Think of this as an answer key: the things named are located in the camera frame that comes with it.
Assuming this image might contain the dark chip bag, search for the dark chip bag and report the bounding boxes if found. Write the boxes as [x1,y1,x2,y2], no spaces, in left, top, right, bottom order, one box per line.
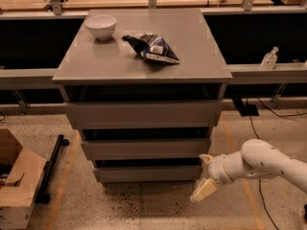
[122,33,179,64]

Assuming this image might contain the grey bottom drawer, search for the grey bottom drawer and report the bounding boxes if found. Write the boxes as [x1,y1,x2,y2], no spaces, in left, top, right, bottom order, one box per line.
[93,166,201,183]

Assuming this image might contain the clear sanitizer bottle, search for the clear sanitizer bottle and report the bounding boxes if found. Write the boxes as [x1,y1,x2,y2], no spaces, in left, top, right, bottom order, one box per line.
[260,47,279,70]

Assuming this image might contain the white ceramic bowl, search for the white ceramic bowl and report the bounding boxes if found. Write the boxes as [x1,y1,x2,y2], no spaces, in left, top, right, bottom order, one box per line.
[85,15,117,40]

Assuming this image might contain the black floor cable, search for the black floor cable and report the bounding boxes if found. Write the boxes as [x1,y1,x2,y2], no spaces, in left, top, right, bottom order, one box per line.
[245,96,307,230]

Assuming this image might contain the grey middle drawer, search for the grey middle drawer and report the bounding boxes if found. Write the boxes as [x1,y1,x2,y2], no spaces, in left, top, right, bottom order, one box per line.
[82,138,211,160]

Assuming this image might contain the grey metal rail frame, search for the grey metal rail frame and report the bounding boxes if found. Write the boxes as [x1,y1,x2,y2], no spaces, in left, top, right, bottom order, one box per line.
[1,9,306,89]

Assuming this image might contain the black power brick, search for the black power brick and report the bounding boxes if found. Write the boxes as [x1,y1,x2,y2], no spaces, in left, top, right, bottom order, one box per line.
[232,99,259,117]

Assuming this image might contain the open cardboard box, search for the open cardboard box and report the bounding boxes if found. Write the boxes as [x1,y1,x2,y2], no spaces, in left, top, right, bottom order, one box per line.
[0,128,46,230]

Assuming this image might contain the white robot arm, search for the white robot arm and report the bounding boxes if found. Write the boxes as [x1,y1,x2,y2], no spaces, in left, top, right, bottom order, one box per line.
[190,139,307,202]

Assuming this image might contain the black metal bar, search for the black metal bar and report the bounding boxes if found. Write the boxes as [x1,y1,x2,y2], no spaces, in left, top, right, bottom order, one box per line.
[35,134,70,204]

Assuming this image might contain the grey top drawer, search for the grey top drawer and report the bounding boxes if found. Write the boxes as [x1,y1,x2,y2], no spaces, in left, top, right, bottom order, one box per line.
[64,101,222,129]

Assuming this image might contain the grey drawer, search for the grey drawer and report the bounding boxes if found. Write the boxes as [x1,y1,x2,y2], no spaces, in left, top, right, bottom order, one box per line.
[82,138,211,160]
[93,166,201,183]
[64,101,222,129]

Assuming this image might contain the grey drawer cabinet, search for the grey drawer cabinet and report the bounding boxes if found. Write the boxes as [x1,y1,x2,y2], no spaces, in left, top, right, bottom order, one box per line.
[53,9,232,183]

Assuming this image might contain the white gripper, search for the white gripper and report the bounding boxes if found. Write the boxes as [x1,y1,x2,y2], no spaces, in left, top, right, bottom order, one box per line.
[190,154,233,202]

